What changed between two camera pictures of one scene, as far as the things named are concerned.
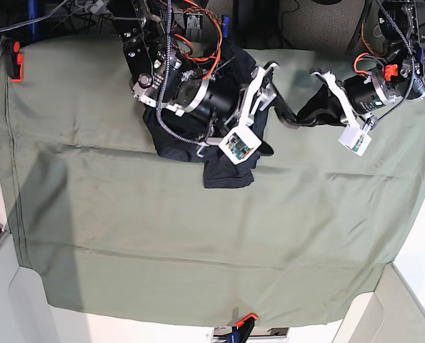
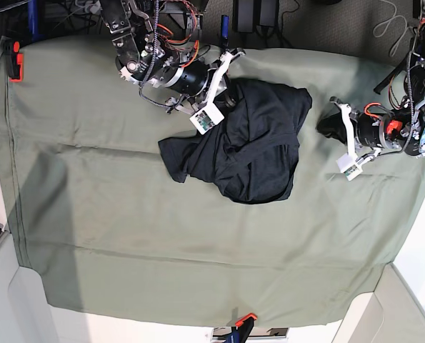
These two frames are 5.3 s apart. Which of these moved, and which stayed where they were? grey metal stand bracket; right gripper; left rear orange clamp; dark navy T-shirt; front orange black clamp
Moved: right gripper; dark navy T-shirt
Stayed: left rear orange clamp; front orange black clamp; grey metal stand bracket
